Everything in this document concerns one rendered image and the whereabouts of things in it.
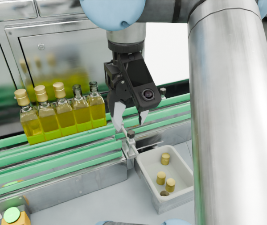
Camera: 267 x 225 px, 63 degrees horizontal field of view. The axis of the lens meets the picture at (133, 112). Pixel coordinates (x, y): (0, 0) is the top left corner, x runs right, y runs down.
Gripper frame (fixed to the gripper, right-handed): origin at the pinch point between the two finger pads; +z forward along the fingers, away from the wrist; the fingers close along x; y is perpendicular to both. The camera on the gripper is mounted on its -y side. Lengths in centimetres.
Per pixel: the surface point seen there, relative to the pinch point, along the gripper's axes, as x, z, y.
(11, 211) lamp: 37, 33, 11
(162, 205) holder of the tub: -10.0, 37.0, -3.4
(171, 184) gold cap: -17.1, 36.5, 2.5
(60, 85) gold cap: 12.8, 1.7, 29.3
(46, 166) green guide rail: 23.3, 22.7, 16.4
